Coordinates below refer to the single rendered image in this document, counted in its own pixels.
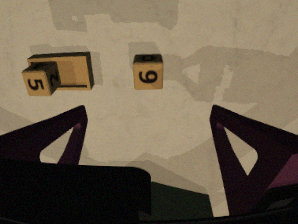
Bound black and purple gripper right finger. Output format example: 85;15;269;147
210;105;298;215

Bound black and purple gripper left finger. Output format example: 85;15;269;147
0;105;88;165

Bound tan number cube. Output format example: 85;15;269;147
133;54;163;90
21;61;61;96

